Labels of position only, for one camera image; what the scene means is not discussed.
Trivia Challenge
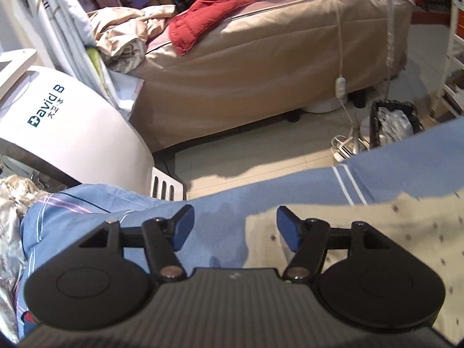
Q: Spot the blue plaid blanket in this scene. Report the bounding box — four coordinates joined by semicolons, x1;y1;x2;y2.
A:
20;119;463;342

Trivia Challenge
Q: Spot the black wicker waste basket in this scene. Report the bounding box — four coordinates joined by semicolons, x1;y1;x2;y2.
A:
370;100;424;149

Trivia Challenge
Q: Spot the floral satin pillow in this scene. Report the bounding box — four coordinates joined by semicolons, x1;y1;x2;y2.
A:
0;174;48;343

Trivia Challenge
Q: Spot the white David B machine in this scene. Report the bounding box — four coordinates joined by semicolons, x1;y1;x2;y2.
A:
1;49;154;196

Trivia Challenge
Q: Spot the brown massage bed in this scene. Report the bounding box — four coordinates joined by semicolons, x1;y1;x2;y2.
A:
130;0;414;152

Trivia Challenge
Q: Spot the white metal trolley rack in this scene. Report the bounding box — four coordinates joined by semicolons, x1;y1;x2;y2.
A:
429;0;464;120

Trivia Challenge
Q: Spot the beige satin quilt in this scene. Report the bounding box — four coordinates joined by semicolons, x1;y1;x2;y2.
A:
87;4;176;74

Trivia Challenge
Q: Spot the red padded jacket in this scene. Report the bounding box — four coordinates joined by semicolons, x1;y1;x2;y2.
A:
168;0;262;56

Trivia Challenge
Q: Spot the white inline cord switch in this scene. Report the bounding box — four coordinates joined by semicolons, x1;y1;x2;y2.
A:
335;76;346;100

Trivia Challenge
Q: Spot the clear corrugated hose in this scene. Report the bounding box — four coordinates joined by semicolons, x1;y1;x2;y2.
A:
383;0;396;70

